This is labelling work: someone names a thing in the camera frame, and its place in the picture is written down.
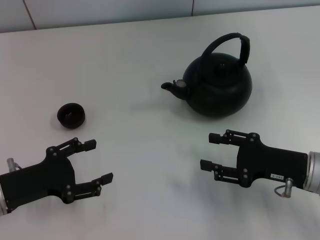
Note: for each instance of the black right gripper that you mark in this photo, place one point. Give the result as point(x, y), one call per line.
point(270, 162)

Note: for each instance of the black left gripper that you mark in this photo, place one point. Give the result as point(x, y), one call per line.
point(37, 180)

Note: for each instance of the small black teacup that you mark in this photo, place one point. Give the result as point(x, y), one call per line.
point(71, 122)

